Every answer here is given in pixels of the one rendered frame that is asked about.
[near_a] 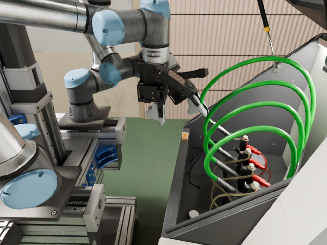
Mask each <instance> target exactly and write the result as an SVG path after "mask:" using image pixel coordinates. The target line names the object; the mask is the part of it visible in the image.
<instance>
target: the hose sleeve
mask: <svg viewBox="0 0 327 245"><path fill-rule="evenodd" d="M215 123H216V122H214V121H213V123H212V124H211V125H212V126H213V125H214V124H215ZM217 130H218V131H220V132H221V133H223V134H224V135H225V136H228V135H230V133H229V132H228V131H227V130H225V129H224V128H223V127H221V126H219V127H218V128H217Z"/></svg>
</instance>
